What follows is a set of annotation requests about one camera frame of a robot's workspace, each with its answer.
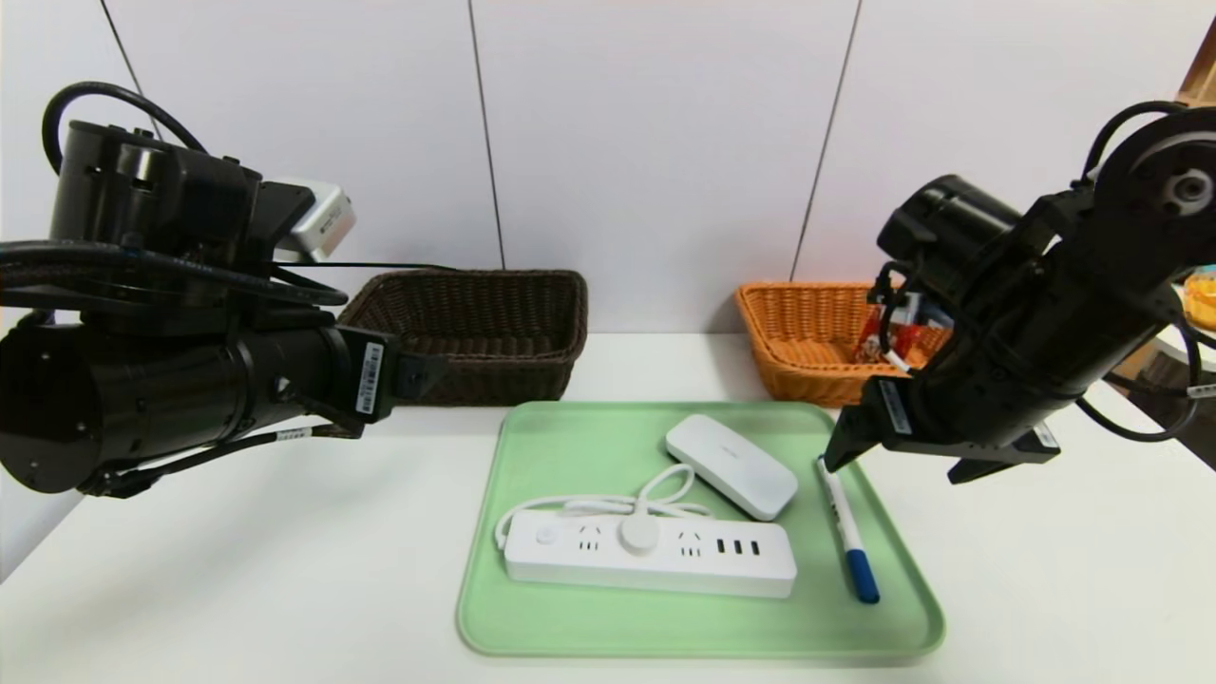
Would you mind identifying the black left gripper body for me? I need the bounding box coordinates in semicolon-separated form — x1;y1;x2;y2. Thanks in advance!
245;324;401;436

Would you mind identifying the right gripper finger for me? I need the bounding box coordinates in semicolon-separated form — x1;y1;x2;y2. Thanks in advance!
946;455;1018;485
823;404;887;474

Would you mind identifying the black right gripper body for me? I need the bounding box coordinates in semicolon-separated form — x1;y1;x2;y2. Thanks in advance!
860;299;1087;465

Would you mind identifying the red milk drink carton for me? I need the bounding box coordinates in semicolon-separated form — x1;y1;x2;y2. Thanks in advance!
858;302;951;367

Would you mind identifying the white oval plastic case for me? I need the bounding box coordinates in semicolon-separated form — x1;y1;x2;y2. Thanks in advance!
663;414;799;522

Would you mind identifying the white power strip with cord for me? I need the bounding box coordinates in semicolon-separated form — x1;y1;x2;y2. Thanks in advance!
494;463;797;600

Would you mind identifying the dark brown wicker basket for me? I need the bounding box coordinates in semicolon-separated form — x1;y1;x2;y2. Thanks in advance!
337;270;589;408

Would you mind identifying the orange wicker basket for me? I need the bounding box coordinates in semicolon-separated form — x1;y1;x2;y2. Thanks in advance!
736;282;951;409

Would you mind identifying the white marker with blue cap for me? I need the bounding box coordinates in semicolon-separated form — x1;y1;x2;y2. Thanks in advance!
815;454;882;605

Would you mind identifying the light green plastic tray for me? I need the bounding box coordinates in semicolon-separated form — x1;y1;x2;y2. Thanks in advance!
456;401;946;659

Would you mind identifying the yellow round object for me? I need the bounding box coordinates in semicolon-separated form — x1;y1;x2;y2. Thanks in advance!
1183;266;1216;329

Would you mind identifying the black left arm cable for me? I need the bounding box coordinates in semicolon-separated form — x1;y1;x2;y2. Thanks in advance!
81;423;367;500

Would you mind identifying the thin black cable tie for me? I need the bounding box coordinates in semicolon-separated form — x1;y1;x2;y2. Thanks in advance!
285;260;438;273

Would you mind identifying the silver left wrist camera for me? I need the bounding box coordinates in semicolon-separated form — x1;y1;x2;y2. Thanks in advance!
275;180;357;264

